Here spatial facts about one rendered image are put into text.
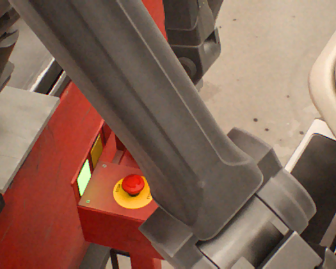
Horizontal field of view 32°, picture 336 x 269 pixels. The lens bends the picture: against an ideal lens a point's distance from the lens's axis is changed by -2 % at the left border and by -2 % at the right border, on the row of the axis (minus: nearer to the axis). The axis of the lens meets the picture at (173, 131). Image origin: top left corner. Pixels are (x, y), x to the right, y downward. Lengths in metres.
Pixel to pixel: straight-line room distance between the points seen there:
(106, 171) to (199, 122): 0.74
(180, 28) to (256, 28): 1.80
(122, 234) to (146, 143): 0.74
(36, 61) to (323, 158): 0.62
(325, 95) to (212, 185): 0.14
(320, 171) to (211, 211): 0.39
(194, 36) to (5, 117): 0.30
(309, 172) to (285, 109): 1.55
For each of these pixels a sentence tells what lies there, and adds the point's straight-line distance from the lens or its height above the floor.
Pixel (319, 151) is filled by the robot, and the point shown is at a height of 1.04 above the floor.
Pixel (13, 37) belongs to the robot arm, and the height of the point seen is 1.19.
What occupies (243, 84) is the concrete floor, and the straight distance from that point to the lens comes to 2.38.
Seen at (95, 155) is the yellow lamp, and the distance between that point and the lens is 1.06.
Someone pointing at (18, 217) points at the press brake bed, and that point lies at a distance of 1.18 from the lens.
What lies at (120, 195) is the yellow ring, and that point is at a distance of 1.04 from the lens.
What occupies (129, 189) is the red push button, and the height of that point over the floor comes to 0.81.
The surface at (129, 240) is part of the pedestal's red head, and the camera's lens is 1.08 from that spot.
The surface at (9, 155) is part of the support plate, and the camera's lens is 0.84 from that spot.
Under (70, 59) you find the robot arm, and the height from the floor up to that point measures 1.43.
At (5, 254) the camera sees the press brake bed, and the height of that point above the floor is 0.64.
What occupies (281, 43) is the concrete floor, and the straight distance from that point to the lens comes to 2.59.
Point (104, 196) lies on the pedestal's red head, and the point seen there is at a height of 0.78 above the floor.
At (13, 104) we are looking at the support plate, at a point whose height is 1.00.
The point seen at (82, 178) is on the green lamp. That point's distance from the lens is 1.03.
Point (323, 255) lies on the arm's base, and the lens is 0.44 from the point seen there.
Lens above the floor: 1.62
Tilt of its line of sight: 47 degrees down
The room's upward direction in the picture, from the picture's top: 1 degrees counter-clockwise
